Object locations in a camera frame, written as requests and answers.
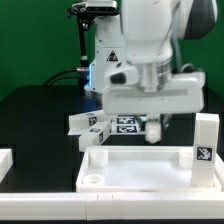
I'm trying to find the black cables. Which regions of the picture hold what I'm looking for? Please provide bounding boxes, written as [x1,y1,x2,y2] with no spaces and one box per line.
[43,68,84,87]

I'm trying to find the white marker sheet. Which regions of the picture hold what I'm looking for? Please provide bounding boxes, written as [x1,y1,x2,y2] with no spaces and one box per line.
[68,116,143,135]

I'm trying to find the white square desk top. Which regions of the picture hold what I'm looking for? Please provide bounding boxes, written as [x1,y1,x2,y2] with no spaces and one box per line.
[76,146,223,193]

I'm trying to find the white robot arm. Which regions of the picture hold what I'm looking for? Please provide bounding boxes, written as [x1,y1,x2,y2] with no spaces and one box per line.
[85,0,218,134]

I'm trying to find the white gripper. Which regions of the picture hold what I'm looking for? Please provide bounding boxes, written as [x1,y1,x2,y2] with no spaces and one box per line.
[102,62,205,131]

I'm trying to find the white left fence bar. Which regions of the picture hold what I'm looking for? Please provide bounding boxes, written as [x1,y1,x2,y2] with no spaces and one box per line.
[0,149,13,183]

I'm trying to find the white front fence bar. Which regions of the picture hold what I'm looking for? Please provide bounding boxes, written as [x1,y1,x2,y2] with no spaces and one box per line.
[0,192,224,220]

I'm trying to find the white fence bar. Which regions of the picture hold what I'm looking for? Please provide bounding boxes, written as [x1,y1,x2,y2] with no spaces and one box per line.
[0,192,224,220]
[0,149,13,183]

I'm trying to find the camera on stand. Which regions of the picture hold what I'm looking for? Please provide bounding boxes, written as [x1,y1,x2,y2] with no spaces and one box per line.
[72,0,119,16]

